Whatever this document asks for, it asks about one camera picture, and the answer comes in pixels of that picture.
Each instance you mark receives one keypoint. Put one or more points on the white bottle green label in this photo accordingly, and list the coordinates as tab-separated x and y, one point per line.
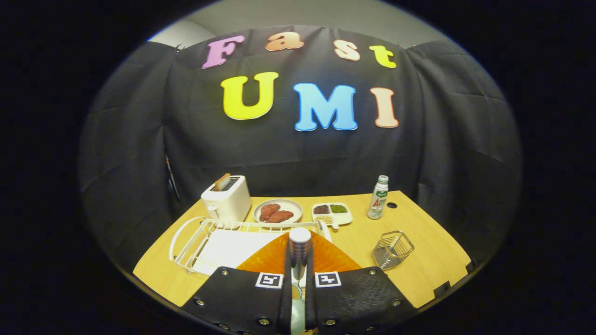
378	200

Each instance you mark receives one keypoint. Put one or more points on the round beige plate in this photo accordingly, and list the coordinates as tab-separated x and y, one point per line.
293	207

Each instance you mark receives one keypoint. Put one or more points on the black backdrop cloth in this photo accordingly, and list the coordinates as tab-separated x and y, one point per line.
279	158

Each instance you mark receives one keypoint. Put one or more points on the toast slice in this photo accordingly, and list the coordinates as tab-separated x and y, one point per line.
222	182

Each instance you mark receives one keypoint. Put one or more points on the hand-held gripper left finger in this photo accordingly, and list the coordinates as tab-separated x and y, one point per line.
285	311

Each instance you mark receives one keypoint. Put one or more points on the brown meat slice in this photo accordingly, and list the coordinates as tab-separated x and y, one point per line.
281	216
269	210

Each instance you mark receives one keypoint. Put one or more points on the white divided snack tray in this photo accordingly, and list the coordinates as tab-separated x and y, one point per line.
331	215

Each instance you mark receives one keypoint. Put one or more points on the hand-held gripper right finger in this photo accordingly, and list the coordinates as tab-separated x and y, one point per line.
311	311

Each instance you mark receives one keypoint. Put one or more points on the white toaster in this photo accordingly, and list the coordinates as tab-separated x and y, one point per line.
228	204

